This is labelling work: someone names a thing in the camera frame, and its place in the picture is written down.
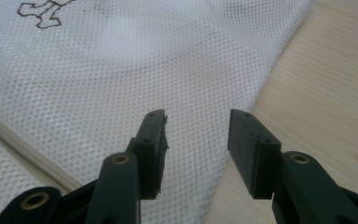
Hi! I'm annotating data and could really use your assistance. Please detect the white mesh laundry bag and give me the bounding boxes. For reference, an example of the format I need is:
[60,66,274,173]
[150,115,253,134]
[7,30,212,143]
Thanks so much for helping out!
[0,0,315,224]

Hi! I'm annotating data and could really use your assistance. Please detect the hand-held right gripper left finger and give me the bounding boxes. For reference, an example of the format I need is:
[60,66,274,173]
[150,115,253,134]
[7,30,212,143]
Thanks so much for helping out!
[85,108,170,224]

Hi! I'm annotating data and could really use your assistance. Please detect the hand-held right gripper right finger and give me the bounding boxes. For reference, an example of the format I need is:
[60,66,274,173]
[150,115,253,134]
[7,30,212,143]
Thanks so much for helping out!
[227,108,358,224]

